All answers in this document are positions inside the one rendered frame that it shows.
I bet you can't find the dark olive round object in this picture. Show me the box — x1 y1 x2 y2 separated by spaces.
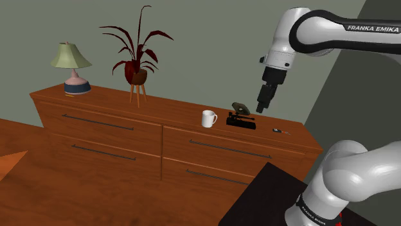
231 101 251 116

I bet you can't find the black stapler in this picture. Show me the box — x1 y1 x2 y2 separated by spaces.
226 111 256 131

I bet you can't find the white mug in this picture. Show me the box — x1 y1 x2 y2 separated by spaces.
201 109 218 128

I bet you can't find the dark robot stand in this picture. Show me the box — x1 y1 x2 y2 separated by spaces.
218 161 378 226

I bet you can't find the red potted plant on stand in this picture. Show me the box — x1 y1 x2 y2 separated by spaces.
99 4 174 109

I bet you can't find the brown wooden chest of drawers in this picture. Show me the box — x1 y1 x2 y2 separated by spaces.
30 82 324 195

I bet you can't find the green shade table lamp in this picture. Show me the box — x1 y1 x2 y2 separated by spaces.
49 40 93 96

